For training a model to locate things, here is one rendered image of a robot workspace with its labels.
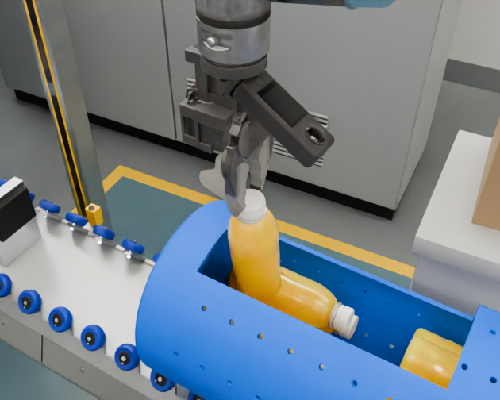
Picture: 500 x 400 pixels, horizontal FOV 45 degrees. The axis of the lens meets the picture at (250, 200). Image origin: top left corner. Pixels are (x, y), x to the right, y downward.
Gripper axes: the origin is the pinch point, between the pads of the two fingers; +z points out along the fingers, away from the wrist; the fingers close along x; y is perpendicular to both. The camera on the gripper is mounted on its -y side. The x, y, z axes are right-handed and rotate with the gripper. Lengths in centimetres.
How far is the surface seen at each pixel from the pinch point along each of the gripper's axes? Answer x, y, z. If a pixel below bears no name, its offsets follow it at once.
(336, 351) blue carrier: 7.6, -16.5, 10.9
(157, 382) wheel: 11.0, 10.6, 36.0
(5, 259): 4, 53, 38
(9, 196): -1, 53, 24
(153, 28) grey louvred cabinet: -133, 124, 65
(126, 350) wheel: 9.6, 17.8, 34.3
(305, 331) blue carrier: 7.1, -12.2, 10.6
